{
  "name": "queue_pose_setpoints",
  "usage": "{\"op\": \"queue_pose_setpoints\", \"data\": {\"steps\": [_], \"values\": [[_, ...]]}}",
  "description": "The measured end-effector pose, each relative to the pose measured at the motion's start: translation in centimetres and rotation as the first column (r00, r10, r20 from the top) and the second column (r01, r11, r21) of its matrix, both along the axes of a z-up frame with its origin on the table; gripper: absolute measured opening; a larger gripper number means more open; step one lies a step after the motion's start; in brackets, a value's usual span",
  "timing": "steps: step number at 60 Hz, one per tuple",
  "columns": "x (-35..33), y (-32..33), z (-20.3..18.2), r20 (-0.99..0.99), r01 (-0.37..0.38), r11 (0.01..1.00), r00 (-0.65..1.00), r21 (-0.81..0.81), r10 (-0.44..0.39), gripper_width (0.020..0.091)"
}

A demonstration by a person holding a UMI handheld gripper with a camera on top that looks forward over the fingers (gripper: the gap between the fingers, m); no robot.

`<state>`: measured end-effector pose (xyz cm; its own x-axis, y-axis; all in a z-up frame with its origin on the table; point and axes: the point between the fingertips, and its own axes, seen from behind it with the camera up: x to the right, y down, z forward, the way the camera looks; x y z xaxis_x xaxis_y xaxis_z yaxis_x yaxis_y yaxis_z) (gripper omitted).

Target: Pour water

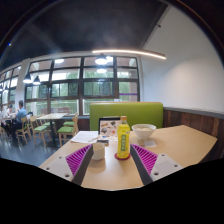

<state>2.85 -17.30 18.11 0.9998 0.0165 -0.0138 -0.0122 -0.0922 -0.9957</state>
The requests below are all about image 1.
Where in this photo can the person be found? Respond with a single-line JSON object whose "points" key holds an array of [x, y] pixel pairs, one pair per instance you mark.
{"points": [[3, 113], [20, 115], [10, 110]]}

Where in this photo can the white paper sheet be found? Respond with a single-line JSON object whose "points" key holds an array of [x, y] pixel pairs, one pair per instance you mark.
{"points": [[82, 136]]}

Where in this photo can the white ceramic mug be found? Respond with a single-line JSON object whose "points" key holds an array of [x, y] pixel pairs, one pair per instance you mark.
{"points": [[99, 151]]}

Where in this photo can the yellow drink bottle orange cap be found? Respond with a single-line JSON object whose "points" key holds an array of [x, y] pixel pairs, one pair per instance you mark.
{"points": [[123, 140]]}

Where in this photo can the dark pendant ceiling lamps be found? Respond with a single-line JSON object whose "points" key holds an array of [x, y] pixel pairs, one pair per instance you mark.
{"points": [[101, 60]]}

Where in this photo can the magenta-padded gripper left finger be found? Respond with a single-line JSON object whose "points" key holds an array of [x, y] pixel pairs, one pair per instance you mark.
{"points": [[58, 168]]}

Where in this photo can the white bowl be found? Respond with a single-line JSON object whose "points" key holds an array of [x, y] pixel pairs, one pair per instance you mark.
{"points": [[144, 131]]}

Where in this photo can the white paper napkin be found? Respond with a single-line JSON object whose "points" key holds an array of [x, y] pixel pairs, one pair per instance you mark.
{"points": [[149, 143]]}

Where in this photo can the wooden chairs with green seats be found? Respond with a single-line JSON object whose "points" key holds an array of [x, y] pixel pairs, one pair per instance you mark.
{"points": [[40, 128]]}

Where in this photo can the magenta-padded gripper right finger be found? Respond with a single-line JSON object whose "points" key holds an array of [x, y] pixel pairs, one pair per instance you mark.
{"points": [[164, 166]]}

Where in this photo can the dark-framed window wall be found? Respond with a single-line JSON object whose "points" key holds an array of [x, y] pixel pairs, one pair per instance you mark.
{"points": [[93, 88]]}

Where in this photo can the black-framed picture stand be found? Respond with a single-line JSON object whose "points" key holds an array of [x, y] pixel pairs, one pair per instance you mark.
{"points": [[108, 126]]}

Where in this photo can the light wooden dining table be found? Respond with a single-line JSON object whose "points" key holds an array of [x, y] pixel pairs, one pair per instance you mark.
{"points": [[51, 116]]}

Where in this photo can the long linear ceiling light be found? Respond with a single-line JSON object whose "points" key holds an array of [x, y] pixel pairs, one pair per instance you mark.
{"points": [[133, 52]]}

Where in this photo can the green upholstered bench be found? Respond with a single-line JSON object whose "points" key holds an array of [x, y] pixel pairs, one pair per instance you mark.
{"points": [[140, 111]]}

